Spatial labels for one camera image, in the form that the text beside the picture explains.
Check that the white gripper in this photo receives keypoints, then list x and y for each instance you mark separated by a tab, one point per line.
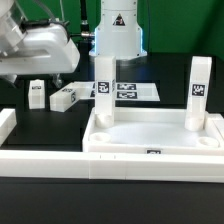
45	50

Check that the white desk tabletop tray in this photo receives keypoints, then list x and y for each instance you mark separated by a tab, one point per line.
154	131

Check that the white U-shaped obstacle fence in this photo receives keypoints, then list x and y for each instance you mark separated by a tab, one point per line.
98	165

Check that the white fiducial marker sheet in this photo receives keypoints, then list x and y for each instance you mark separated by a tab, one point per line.
124	91

